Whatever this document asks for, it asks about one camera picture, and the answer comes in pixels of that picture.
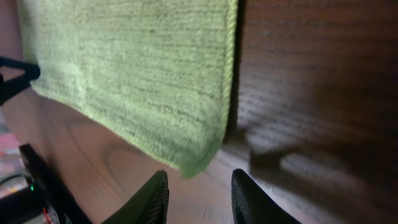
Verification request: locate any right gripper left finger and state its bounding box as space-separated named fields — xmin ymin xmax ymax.
xmin=103 ymin=170 xmax=169 ymax=224

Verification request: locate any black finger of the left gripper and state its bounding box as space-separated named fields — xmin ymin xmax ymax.
xmin=1 ymin=57 xmax=40 ymax=105

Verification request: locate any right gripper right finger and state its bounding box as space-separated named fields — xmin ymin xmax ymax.
xmin=231 ymin=169 xmax=300 ymax=224

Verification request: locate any light green microfiber cloth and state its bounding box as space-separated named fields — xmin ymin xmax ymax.
xmin=17 ymin=0 xmax=238 ymax=177

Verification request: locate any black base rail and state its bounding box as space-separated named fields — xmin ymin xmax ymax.
xmin=19 ymin=144 xmax=91 ymax=224

